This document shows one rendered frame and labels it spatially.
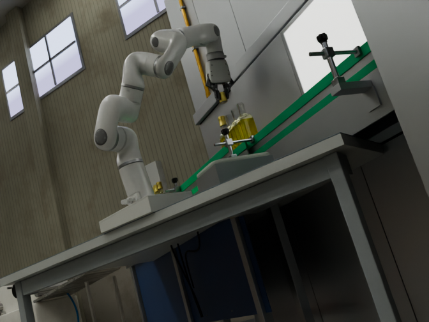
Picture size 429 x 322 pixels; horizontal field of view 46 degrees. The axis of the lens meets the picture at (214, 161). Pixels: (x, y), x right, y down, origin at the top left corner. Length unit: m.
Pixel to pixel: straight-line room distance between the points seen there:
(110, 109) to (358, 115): 0.84
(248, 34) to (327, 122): 0.86
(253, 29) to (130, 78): 0.65
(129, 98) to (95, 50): 5.49
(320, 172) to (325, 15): 0.63
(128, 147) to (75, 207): 5.49
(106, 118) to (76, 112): 5.63
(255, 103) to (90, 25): 5.50
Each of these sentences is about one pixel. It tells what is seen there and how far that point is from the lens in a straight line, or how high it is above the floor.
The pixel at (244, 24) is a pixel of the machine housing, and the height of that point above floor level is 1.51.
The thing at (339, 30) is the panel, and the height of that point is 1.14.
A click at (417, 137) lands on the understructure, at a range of 1.09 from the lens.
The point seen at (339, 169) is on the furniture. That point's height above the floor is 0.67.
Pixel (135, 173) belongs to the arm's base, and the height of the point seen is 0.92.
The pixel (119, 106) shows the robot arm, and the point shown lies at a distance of 1.78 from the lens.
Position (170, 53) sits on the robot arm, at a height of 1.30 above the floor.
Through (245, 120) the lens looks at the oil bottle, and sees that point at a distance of 2.01.
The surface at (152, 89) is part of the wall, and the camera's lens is 6.43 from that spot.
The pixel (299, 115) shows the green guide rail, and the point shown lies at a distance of 1.67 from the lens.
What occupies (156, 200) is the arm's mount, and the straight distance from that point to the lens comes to 1.69.
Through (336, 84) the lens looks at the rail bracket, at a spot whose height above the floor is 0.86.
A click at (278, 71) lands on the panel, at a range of 2.03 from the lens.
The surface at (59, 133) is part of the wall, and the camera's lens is 7.67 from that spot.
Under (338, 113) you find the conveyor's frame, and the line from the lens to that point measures 1.49.
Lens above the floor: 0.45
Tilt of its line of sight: 14 degrees up
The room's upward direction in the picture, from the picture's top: 16 degrees counter-clockwise
